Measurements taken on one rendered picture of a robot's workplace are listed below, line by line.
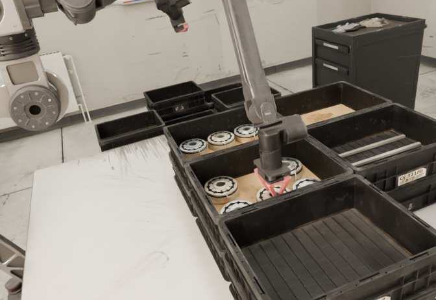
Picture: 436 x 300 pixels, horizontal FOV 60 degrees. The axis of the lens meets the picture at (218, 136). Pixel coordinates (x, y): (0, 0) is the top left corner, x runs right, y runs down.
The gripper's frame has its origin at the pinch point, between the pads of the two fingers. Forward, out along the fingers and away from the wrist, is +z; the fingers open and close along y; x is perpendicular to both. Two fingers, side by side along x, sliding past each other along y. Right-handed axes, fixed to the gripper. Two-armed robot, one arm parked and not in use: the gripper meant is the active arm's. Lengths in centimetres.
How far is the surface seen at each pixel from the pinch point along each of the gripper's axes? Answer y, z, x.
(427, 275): -39.5, 0.8, -13.8
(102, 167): 75, 16, 47
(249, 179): 15.3, 3.8, 1.0
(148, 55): 329, 26, -18
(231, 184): 10.9, 0.7, 8.4
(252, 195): 7.3, 3.9, 3.7
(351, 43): 120, 0, -118
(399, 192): -9.8, 6.4, -35.1
